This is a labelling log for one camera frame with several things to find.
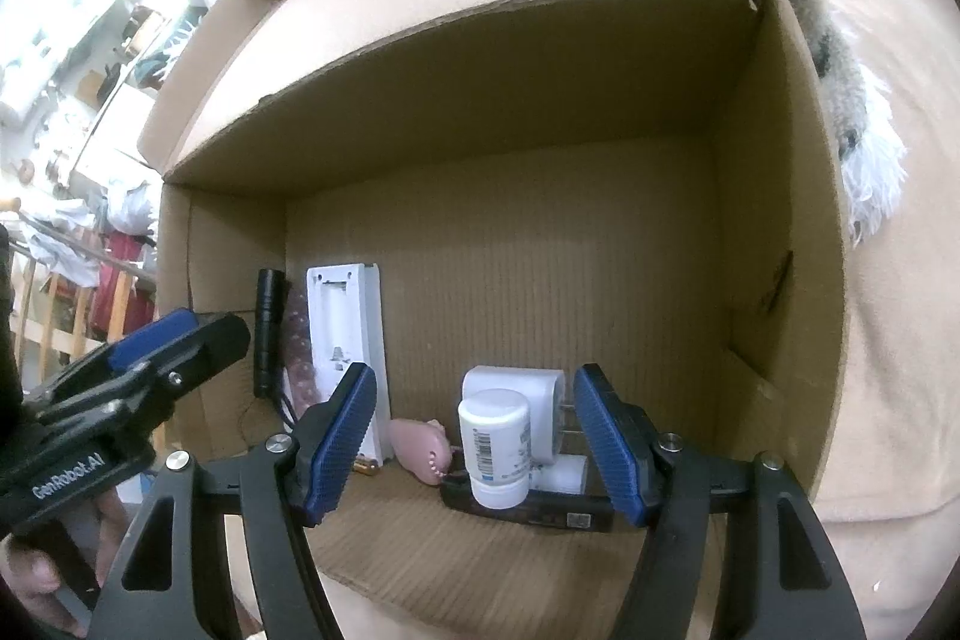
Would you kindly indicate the grey white feather duster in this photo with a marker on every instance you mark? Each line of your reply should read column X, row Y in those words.
column 847, row 100

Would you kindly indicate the cardboard box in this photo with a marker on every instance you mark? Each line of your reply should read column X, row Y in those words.
column 525, row 235

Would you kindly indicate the white plastic bottle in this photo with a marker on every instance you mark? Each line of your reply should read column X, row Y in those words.
column 495, row 452

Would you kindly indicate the black flashlight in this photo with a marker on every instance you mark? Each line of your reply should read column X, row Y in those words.
column 270, row 325

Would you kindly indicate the white remote control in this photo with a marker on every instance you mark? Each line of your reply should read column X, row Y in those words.
column 349, row 325

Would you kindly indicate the pink cat-figure comb case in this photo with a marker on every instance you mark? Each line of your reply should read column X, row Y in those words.
column 416, row 449

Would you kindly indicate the person's left hand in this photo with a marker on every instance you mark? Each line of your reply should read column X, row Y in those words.
column 26, row 580

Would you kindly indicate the white power adapter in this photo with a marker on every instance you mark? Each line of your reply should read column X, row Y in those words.
column 525, row 389

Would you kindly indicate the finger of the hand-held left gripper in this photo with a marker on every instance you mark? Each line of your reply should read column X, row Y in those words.
column 217, row 340
column 150, row 338

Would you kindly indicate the black rectangular bar device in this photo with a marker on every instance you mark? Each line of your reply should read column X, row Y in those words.
column 540, row 511

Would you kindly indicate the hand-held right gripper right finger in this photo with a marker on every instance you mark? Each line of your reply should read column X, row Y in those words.
column 607, row 445

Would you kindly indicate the wooden railing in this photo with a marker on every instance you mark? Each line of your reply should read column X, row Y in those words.
column 52, row 310

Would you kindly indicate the red cloth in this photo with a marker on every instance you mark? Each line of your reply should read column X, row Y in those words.
column 120, row 280

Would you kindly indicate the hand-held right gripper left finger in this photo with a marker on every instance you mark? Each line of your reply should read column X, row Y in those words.
column 341, row 437

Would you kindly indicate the translucent pink hair clip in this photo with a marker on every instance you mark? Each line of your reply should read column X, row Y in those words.
column 301, row 355

